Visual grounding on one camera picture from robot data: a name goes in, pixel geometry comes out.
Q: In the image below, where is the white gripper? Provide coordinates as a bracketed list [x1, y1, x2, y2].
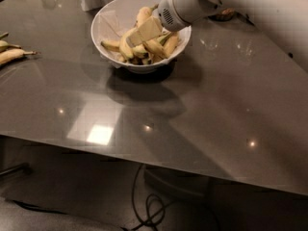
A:
[126, 0, 221, 47]

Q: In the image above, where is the long yellow top banana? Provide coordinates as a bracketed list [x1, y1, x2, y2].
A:
[135, 5, 167, 61]

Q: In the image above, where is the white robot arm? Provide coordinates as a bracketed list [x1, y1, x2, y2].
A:
[157, 0, 308, 70]

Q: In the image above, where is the yellow banana bowl right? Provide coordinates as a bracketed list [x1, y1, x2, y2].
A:
[152, 33, 179, 63]

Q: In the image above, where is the short banana bowl centre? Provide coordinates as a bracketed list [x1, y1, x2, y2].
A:
[132, 44, 148, 59]

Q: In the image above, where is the white ceramic bowl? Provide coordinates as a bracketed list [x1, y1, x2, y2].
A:
[90, 0, 192, 74]

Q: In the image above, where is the white paper bowl liner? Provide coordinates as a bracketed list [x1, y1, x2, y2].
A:
[93, 10, 125, 44]

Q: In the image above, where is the yellow banana bowl centre-left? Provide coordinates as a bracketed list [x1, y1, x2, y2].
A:
[119, 28, 135, 61]

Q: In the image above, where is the small banana bowl left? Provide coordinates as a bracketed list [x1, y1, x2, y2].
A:
[101, 40, 119, 52]

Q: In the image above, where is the yellow banana on table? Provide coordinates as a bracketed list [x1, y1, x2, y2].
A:
[0, 49, 38, 65]

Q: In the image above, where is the greenish banana table left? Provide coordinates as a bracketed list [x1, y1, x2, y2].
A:
[0, 40, 21, 53]

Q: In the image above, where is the glass jar with nuts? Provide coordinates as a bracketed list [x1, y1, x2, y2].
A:
[210, 8, 236, 22]

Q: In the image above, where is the black floor cable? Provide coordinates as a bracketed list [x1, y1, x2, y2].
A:
[119, 164, 222, 231]

